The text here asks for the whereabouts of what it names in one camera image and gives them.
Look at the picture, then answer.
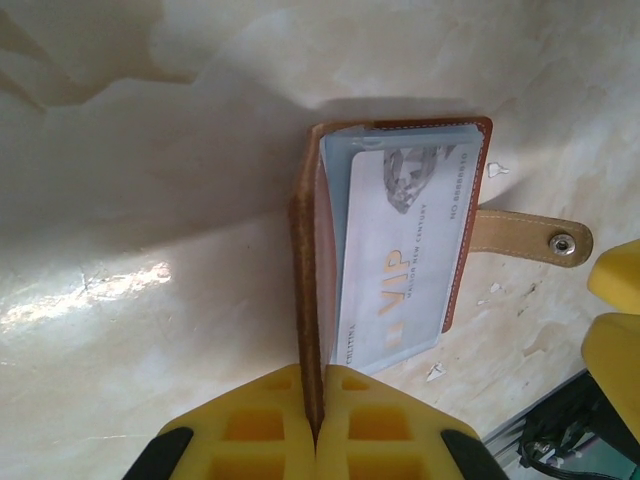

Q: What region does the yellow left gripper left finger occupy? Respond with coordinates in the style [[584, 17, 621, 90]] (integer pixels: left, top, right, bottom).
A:
[[119, 363, 318, 480]]

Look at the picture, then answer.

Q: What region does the white VIP card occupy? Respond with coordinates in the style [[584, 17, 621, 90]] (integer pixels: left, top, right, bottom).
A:
[[340, 144, 475, 372]]

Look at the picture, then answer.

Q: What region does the brown leather card holder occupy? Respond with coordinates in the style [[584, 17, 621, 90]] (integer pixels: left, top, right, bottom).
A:
[[286, 115, 595, 449]]

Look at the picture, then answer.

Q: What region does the thin black cable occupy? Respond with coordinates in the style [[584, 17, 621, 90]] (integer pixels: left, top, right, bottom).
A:
[[519, 434, 581, 475]]

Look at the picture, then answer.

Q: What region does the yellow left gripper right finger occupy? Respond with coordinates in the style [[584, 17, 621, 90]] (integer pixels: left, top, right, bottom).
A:
[[316, 363, 507, 480]]

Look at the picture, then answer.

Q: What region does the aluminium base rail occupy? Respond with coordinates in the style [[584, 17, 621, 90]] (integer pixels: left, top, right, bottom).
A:
[[480, 368, 601, 480]]

